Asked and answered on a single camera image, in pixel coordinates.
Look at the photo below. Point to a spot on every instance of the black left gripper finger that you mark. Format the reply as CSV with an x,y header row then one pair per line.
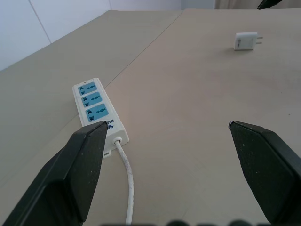
x,y
263,169
70,174

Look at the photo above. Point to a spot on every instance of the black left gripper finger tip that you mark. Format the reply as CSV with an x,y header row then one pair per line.
x,y
268,4

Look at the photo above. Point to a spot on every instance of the white plug adapter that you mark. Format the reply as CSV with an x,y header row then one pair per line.
x,y
247,42

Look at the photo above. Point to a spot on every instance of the white power strip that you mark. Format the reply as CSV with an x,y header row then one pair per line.
x,y
98,110

